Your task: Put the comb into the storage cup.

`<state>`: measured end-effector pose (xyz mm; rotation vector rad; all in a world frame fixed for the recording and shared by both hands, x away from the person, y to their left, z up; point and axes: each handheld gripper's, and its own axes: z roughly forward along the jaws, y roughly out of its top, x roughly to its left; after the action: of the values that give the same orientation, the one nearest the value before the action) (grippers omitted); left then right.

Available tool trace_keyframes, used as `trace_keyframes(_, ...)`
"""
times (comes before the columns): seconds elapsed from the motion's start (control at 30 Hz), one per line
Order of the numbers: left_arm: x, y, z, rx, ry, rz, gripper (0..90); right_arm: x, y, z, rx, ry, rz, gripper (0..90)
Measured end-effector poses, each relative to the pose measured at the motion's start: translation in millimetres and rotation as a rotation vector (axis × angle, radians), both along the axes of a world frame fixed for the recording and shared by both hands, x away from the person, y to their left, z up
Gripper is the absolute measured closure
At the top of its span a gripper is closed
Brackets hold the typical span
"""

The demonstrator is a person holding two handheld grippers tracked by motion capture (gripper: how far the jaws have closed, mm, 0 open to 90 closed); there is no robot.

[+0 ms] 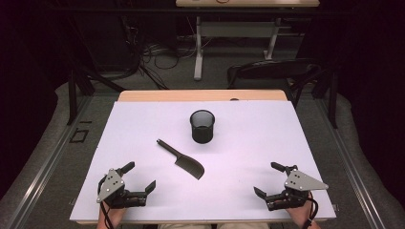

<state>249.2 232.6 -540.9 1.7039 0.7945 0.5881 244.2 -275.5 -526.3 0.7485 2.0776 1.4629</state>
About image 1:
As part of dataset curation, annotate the wooden table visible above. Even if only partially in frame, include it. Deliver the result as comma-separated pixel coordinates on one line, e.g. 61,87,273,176
69,89,337,225

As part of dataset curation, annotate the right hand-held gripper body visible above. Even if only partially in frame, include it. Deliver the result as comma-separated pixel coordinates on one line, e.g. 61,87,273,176
265,164,330,212

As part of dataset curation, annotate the white table mat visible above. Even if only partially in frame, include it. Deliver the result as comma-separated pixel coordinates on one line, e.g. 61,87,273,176
69,100,337,222

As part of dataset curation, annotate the wooden desk with white legs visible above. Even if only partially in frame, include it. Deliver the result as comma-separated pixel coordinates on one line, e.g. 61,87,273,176
175,0,321,82

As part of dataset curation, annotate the black chair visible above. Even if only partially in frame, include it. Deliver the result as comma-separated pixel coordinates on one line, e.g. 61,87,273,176
226,58,323,109

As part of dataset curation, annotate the hand-held gripper black cable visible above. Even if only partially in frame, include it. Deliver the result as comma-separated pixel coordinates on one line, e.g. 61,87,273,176
99,201,115,229
301,190,320,229

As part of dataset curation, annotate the left hand-held gripper black cable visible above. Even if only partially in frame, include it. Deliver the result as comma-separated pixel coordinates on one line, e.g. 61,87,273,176
99,201,115,229

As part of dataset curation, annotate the tangle of floor cables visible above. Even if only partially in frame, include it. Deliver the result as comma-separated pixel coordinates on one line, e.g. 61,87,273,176
119,14,205,91

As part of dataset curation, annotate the black metal stand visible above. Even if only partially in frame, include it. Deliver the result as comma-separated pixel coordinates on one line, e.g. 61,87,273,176
291,62,339,130
66,68,127,126

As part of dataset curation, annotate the person's left hand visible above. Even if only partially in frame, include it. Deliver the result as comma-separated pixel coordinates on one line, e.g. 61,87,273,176
96,202,127,229

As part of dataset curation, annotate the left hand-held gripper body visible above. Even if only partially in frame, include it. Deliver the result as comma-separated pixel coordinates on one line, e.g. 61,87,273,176
96,168,149,210

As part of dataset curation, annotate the person's right hand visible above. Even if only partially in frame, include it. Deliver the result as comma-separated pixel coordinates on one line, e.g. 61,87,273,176
285,200,321,229

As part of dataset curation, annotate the right hand-held gripper black cable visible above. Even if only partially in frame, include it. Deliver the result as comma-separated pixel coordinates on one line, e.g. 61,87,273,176
301,190,320,229

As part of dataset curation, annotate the black mesh pen cup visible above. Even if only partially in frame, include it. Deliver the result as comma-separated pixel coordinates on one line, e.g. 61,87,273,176
189,109,216,145

